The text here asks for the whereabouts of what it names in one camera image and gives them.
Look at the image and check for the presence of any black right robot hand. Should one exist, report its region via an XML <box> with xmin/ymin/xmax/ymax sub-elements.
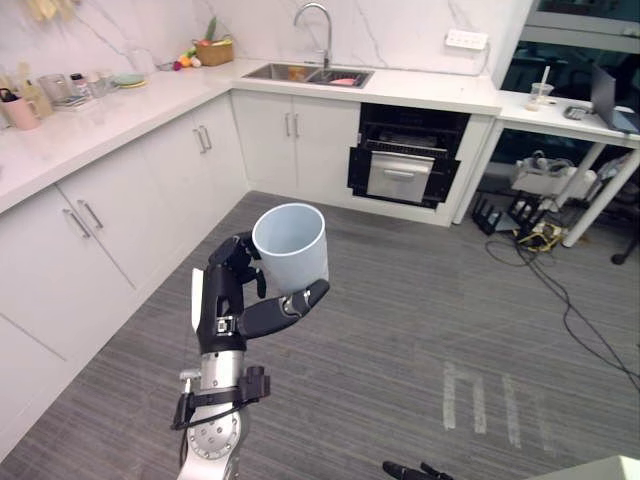
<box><xmin>382</xmin><ymin>460</ymin><xmax>454</xmax><ymax>480</ymax></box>

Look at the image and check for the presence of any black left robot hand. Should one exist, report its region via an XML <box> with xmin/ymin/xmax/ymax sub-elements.
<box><xmin>190</xmin><ymin>231</ymin><xmax>331</xmax><ymax>355</ymax></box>

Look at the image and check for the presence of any pale blue cup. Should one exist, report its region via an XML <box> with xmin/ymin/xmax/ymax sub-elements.
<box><xmin>251</xmin><ymin>202</ymin><xmax>330</xmax><ymax>294</ymax></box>

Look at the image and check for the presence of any white cabinet door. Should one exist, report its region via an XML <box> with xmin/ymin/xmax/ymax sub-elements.
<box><xmin>0</xmin><ymin>184</ymin><xmax>137</xmax><ymax>361</ymax></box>
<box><xmin>0</xmin><ymin>314</ymin><xmax>69</xmax><ymax>459</ymax></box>
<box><xmin>54</xmin><ymin>119</ymin><xmax>221</xmax><ymax>291</ymax></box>
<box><xmin>192</xmin><ymin>94</ymin><xmax>250</xmax><ymax>236</ymax></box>
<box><xmin>291</xmin><ymin>96</ymin><xmax>362</xmax><ymax>203</ymax></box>
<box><xmin>232</xmin><ymin>92</ymin><xmax>296</xmax><ymax>194</ymax></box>

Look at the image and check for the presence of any black built-in dishwasher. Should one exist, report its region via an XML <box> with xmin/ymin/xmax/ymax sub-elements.
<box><xmin>347</xmin><ymin>102</ymin><xmax>472</xmax><ymax>211</ymax></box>

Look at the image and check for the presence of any stainless steel double sink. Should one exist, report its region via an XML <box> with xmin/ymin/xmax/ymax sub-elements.
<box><xmin>242</xmin><ymin>62</ymin><xmax>376</xmax><ymax>90</ymax></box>

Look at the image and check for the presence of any clear plastic drink cup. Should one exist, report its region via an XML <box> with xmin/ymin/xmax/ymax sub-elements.
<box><xmin>525</xmin><ymin>65</ymin><xmax>556</xmax><ymax>113</ymax></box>

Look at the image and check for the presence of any toy fruit pile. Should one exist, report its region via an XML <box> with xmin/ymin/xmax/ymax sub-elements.
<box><xmin>172</xmin><ymin>47</ymin><xmax>203</xmax><ymax>71</ymax></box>

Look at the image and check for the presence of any woven basket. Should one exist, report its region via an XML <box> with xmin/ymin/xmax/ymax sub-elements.
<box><xmin>193</xmin><ymin>39</ymin><xmax>235</xmax><ymax>67</ymax></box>

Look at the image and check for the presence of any clear glass jar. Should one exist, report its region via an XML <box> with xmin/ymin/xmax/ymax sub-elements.
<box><xmin>37</xmin><ymin>73</ymin><xmax>72</xmax><ymax>107</ymax></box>

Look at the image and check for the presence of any pink mug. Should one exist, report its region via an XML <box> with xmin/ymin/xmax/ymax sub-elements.
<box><xmin>0</xmin><ymin>94</ymin><xmax>42</xmax><ymax>132</ymax></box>

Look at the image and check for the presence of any chrome gooseneck faucet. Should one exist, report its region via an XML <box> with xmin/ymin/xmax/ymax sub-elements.
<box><xmin>293</xmin><ymin>2</ymin><xmax>334</xmax><ymax>70</ymax></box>

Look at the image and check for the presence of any white equipment box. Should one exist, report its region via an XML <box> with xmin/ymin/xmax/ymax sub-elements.
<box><xmin>510</xmin><ymin>149</ymin><xmax>601</xmax><ymax>201</ymax></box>

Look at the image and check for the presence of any white power strip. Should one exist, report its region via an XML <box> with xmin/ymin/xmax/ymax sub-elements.
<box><xmin>444</xmin><ymin>28</ymin><xmax>489</xmax><ymax>51</ymax></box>

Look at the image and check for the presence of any white desk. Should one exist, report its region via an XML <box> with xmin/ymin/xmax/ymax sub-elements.
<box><xmin>497</xmin><ymin>89</ymin><xmax>640</xmax><ymax>249</ymax></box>

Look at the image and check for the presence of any dark laptop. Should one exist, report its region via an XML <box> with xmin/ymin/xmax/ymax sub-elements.
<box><xmin>591</xmin><ymin>63</ymin><xmax>640</xmax><ymax>135</ymax></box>

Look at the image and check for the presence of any black floor cable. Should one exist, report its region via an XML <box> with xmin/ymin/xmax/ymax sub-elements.
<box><xmin>485</xmin><ymin>238</ymin><xmax>640</xmax><ymax>391</ymax></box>

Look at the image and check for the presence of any yellow cable bundle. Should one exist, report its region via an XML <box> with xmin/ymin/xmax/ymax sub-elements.
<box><xmin>517</xmin><ymin>222</ymin><xmax>569</xmax><ymax>250</ymax></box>

